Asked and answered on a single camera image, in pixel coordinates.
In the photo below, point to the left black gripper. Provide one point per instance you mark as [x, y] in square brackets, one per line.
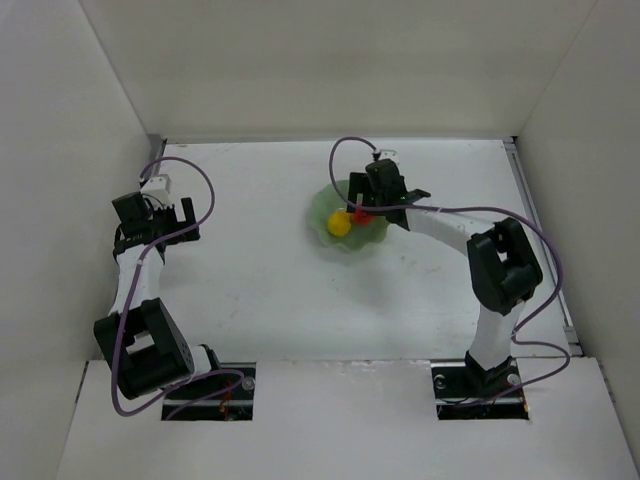
[176, 226]

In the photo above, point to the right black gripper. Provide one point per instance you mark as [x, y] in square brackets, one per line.
[361, 189]

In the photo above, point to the red fake peach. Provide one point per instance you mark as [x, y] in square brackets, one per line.
[361, 216]

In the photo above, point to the yellow fake pear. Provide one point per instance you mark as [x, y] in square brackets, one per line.
[339, 224]

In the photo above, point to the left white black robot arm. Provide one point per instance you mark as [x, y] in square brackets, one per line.
[140, 340]

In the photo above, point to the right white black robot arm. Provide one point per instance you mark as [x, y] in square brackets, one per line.
[503, 266]

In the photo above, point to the green scalloped fruit bowl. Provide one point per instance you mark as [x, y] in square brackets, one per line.
[325, 202]

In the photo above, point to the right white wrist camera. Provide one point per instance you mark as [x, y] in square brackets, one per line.
[385, 155]

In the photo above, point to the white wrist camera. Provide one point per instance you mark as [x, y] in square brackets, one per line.
[385, 155]
[158, 186]

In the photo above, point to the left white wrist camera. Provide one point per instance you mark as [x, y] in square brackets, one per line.
[158, 186]

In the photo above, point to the left aluminium table rail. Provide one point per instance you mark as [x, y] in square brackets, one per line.
[157, 146]

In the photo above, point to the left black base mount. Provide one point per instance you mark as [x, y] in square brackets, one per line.
[220, 398]

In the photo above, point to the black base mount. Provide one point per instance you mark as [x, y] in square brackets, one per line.
[220, 398]
[457, 397]

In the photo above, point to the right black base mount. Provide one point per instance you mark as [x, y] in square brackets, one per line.
[457, 397]

